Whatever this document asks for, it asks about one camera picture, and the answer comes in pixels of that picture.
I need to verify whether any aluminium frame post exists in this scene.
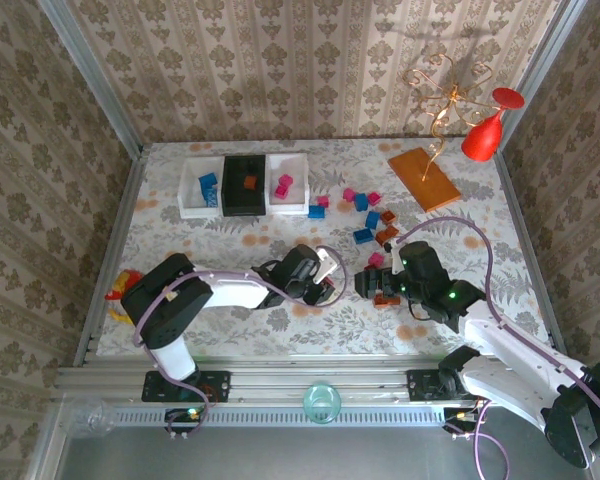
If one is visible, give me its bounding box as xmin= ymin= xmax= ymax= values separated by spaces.
xmin=35 ymin=0 xmax=144 ymax=158
xmin=497 ymin=0 xmax=589 ymax=157

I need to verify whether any aluminium table side rail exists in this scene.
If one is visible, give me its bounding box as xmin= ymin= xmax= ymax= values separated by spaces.
xmin=72 ymin=149 xmax=149 ymax=369
xmin=494 ymin=149 xmax=572 ymax=364

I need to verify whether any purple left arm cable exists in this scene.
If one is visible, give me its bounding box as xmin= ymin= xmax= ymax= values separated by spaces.
xmin=131 ymin=244 xmax=349 ymax=442

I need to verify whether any gold wire stand wooden base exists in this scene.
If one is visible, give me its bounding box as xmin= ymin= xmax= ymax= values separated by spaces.
xmin=387 ymin=52 xmax=494 ymax=214

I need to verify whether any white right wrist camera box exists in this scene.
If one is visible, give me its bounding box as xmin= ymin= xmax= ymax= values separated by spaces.
xmin=387 ymin=243 xmax=406 ymax=275

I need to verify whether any black plastic bin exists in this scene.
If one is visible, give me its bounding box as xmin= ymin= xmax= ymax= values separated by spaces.
xmin=221 ymin=154 xmax=270 ymax=218

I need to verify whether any red plastic goblet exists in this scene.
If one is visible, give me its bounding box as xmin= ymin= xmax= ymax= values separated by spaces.
xmin=460 ymin=87 xmax=526 ymax=163

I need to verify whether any red yellow fries toy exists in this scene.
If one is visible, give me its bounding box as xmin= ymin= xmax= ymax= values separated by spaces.
xmin=104 ymin=269 xmax=144 ymax=302

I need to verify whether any long aluminium base rail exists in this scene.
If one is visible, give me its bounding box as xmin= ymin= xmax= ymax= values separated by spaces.
xmin=54 ymin=352 xmax=556 ymax=406

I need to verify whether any clear plastic cup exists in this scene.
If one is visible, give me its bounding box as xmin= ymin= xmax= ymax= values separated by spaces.
xmin=59 ymin=397 xmax=119 ymax=439

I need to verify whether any white plastic bin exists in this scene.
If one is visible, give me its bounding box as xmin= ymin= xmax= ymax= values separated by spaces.
xmin=178 ymin=157 xmax=226 ymax=220
xmin=265 ymin=152 xmax=311 ymax=217

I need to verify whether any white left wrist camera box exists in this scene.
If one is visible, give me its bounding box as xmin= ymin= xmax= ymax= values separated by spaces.
xmin=315 ymin=248 xmax=340 ymax=284

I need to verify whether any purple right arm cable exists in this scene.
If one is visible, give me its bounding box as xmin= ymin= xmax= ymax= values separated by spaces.
xmin=393 ymin=217 xmax=600 ymax=480

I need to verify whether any small circuit board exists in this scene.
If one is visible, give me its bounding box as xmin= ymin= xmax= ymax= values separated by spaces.
xmin=164 ymin=407 xmax=206 ymax=427
xmin=442 ymin=407 xmax=486 ymax=432

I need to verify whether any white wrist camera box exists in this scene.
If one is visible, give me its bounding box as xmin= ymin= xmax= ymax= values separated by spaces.
xmin=387 ymin=243 xmax=406 ymax=275
xmin=315 ymin=248 xmax=340 ymax=284

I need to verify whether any grey slotted cable duct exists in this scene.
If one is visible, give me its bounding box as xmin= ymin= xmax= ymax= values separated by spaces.
xmin=112 ymin=405 xmax=446 ymax=428

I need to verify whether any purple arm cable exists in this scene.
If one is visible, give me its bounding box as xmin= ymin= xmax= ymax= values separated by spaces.
xmin=131 ymin=244 xmax=349 ymax=442
xmin=393 ymin=217 xmax=600 ymax=480

